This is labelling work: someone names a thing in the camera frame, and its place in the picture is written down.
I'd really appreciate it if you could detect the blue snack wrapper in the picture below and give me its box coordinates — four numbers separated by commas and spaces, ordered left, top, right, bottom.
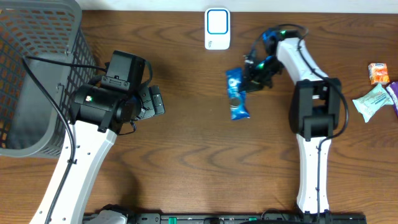
226, 68, 250, 120

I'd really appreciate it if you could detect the teal white snack packet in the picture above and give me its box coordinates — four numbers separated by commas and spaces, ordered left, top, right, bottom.
353, 84, 394, 123

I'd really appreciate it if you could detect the orange Kleenex tissue pack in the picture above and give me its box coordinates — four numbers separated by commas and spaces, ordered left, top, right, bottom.
368, 63, 390, 85

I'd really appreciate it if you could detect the red purple snack bag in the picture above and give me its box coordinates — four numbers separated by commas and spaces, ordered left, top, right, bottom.
386, 82, 398, 116

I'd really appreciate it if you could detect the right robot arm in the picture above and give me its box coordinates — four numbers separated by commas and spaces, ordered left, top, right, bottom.
239, 24, 346, 215

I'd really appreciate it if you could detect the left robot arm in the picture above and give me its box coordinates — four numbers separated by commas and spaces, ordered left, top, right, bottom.
29, 50, 165, 223

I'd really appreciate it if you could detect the grey plastic mesh basket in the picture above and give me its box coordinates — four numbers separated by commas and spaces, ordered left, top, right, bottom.
1, 0, 97, 158

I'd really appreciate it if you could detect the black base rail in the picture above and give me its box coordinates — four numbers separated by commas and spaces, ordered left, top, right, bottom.
82, 212, 368, 224

